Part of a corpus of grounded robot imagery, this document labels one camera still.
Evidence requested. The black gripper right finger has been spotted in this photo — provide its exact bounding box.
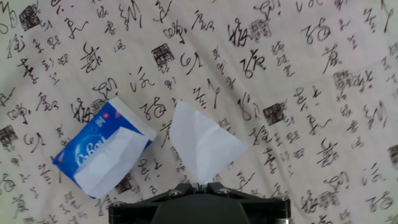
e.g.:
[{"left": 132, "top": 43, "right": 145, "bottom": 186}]
[{"left": 206, "top": 182, "right": 292, "bottom": 224}]

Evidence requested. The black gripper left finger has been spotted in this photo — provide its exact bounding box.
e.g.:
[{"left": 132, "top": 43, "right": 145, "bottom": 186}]
[{"left": 108, "top": 182, "right": 193, "bottom": 224}]

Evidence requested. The blue tissue pack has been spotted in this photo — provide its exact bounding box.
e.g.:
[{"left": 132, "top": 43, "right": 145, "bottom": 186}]
[{"left": 52, "top": 96, "right": 157, "bottom": 199}]

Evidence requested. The calligraphy print tablecloth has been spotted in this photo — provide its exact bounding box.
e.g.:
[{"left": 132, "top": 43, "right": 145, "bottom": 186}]
[{"left": 0, "top": 0, "right": 398, "bottom": 224}]

